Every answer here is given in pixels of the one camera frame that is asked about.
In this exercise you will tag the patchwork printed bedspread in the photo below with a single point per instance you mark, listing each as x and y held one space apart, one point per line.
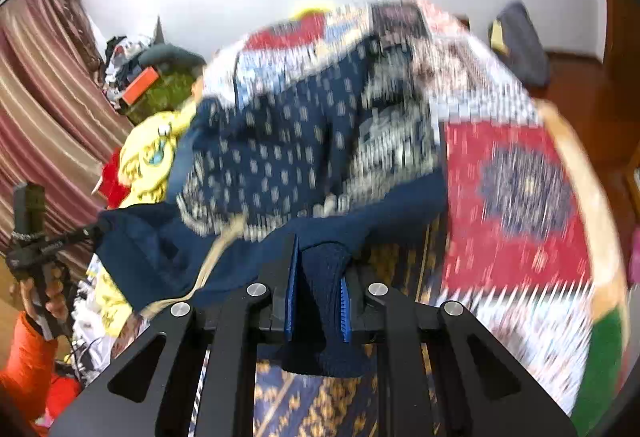
520 197

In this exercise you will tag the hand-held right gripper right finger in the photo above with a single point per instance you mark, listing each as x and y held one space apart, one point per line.
345 309

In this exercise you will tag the person's left hand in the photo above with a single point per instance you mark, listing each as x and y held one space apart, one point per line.
55 302

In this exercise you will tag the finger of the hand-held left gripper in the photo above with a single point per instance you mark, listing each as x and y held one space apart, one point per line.
82 234

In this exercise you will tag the dark blue pillow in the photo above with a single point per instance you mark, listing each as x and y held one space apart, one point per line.
522 42

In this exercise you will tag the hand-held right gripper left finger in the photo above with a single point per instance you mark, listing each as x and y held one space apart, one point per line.
291 289

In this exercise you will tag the red fluffy garment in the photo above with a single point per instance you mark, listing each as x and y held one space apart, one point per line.
112 182

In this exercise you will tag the dark grey garment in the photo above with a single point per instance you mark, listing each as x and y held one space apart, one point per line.
170 54

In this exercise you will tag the brown wooden door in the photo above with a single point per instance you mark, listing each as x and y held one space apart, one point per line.
622 7

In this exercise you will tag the green patterned cloth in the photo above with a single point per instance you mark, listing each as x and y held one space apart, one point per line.
167 97

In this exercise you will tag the yellow cartoon garment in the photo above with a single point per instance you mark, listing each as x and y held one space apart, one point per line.
145 152

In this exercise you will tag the orange box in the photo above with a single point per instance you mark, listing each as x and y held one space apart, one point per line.
140 86

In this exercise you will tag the striped maroon curtain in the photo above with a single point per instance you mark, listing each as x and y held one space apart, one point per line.
40 92

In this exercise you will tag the yellow cushion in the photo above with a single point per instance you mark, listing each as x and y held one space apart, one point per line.
312 8

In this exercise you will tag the pile of mixed clothes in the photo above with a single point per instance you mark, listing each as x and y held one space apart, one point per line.
122 62

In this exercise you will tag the navy patterned zip hoodie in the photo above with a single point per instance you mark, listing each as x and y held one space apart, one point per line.
300 157

